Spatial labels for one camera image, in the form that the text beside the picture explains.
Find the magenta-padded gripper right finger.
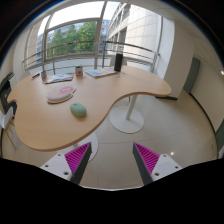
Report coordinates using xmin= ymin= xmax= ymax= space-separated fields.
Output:
xmin=132 ymin=142 xmax=184 ymax=186

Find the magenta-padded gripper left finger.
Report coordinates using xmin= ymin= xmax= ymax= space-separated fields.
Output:
xmin=39 ymin=141 xmax=93 ymax=186

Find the mint green computer mouse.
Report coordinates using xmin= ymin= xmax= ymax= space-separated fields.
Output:
xmin=69 ymin=102 xmax=88 ymax=118

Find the pink cartoon mouse pad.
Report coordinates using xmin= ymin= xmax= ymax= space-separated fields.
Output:
xmin=45 ymin=82 xmax=77 ymax=105

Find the red magazine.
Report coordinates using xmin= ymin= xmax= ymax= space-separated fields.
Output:
xmin=45 ymin=73 xmax=75 ymax=85

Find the printed tin plant pot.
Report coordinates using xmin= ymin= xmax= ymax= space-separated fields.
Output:
xmin=75 ymin=65 xmax=84 ymax=79

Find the light blue picture book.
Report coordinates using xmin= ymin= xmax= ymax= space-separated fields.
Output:
xmin=84 ymin=68 xmax=118 ymax=79

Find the grey-green door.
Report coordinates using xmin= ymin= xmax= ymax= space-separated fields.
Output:
xmin=182 ymin=56 xmax=202 ymax=94

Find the black cylindrical speaker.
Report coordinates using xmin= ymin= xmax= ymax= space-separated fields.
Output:
xmin=113 ymin=53 xmax=124 ymax=73

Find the metal window railing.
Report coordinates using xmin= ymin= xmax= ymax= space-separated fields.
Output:
xmin=22 ymin=40 xmax=160 ymax=73

